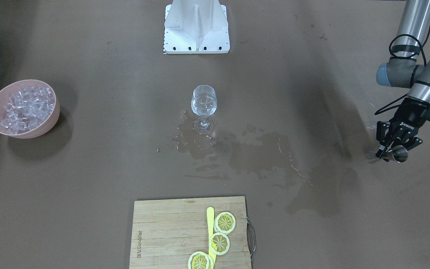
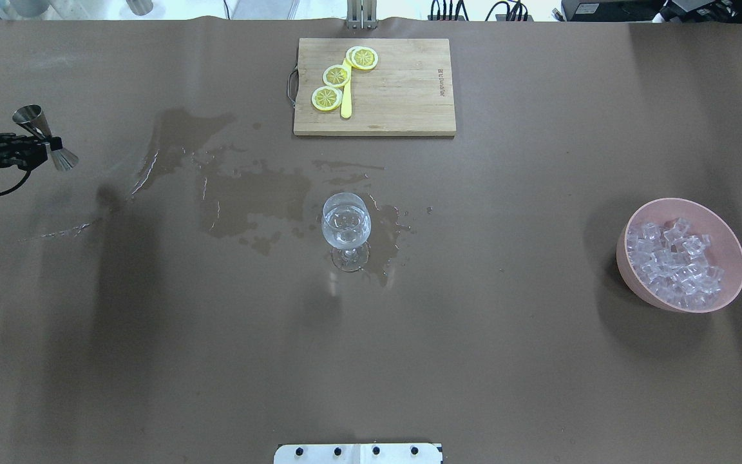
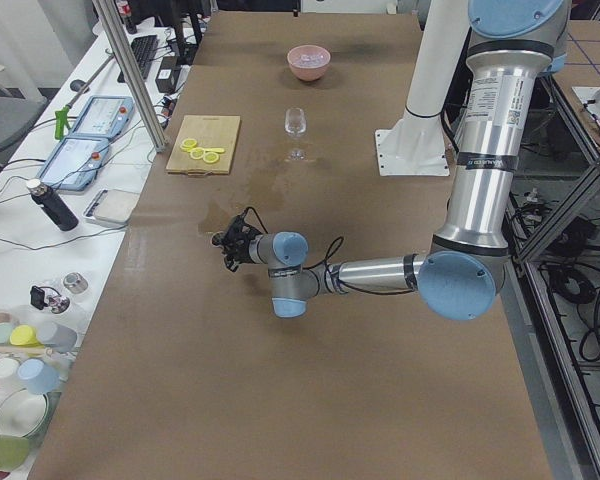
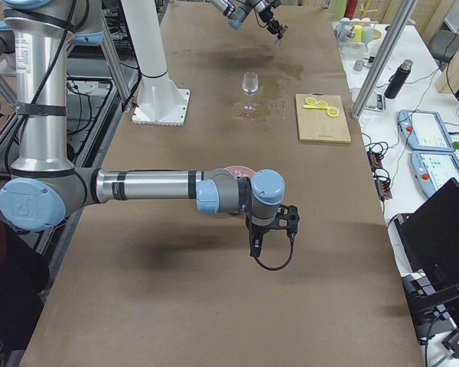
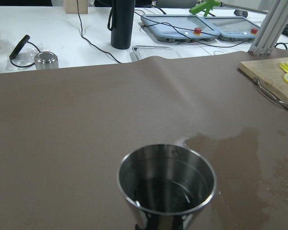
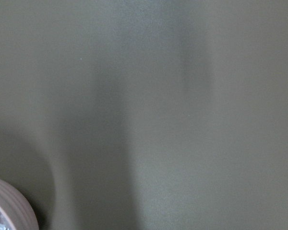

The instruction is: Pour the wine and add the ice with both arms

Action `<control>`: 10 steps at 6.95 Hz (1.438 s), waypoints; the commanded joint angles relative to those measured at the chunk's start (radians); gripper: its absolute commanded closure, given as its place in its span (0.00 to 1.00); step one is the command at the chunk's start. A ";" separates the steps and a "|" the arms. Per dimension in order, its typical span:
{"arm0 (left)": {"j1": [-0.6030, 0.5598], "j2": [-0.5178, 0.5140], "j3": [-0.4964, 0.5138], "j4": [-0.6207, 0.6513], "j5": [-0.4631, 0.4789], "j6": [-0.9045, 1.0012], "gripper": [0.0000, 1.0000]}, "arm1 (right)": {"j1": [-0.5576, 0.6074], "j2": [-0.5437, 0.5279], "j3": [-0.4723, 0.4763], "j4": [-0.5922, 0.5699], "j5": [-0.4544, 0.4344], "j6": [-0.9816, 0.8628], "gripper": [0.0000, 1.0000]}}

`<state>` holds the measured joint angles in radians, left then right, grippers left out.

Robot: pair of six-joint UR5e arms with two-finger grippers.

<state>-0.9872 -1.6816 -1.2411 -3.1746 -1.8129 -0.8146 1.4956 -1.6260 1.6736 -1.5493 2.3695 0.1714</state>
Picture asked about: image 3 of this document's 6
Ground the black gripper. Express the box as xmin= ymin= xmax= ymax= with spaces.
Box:
xmin=219 ymin=214 xmax=260 ymax=271

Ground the steel double jigger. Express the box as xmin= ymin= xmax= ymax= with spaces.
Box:
xmin=211 ymin=232 xmax=225 ymax=248

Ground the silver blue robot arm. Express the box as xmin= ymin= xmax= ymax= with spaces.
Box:
xmin=212 ymin=1 xmax=570 ymax=321

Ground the clear wine glass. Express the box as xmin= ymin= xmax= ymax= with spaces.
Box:
xmin=284 ymin=107 xmax=307 ymax=160

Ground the pile of ice cubes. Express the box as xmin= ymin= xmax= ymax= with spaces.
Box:
xmin=293 ymin=53 xmax=328 ymax=69

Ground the lemon slice lower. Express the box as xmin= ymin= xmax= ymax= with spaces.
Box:
xmin=202 ymin=152 xmax=220 ymax=164

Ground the lemon slice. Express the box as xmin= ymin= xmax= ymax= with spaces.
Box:
xmin=202 ymin=152 xmax=220 ymax=164
xmin=189 ymin=147 xmax=206 ymax=160
xmin=180 ymin=138 xmax=198 ymax=152

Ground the lemon slice middle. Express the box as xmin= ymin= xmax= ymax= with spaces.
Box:
xmin=189 ymin=147 xmax=206 ymax=160

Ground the wooden cutting board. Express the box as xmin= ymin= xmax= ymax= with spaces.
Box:
xmin=165 ymin=115 xmax=241 ymax=176

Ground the lemon slice top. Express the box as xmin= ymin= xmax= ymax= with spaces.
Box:
xmin=180 ymin=138 xmax=198 ymax=152

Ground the white digital scale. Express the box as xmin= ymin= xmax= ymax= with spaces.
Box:
xmin=83 ymin=189 xmax=140 ymax=228

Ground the small steel cup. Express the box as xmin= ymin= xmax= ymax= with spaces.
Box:
xmin=62 ymin=272 xmax=89 ymax=297

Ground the black power adapter box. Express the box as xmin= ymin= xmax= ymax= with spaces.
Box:
xmin=155 ymin=56 xmax=181 ymax=94

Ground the blue teach pendant near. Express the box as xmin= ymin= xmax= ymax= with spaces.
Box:
xmin=37 ymin=137 xmax=110 ymax=193

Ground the blue teach pendant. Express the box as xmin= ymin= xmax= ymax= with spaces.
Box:
xmin=37 ymin=137 xmax=110 ymax=193
xmin=69 ymin=95 xmax=134 ymax=140

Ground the blue teach pendant far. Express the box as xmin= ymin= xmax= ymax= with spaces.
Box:
xmin=69 ymin=95 xmax=134 ymax=140

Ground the pink bowl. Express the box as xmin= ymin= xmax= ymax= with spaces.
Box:
xmin=287 ymin=45 xmax=331 ymax=82

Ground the black water bottle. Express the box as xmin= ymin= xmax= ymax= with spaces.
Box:
xmin=26 ymin=178 xmax=79 ymax=231

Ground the black keyboard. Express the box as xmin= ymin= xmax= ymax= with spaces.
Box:
xmin=130 ymin=35 xmax=158 ymax=80

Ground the stack of coloured cups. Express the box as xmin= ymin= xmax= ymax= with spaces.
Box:
xmin=0 ymin=312 xmax=79 ymax=395

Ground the green bowl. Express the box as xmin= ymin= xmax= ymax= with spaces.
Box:
xmin=0 ymin=435 xmax=31 ymax=472

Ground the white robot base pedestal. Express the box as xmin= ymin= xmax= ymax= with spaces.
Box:
xmin=375 ymin=0 xmax=469 ymax=176

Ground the green handled grabber tool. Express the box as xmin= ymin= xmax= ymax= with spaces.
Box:
xmin=54 ymin=50 xmax=114 ymax=140

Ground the aluminium frame post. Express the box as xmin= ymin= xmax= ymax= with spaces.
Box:
xmin=93 ymin=0 xmax=167 ymax=153

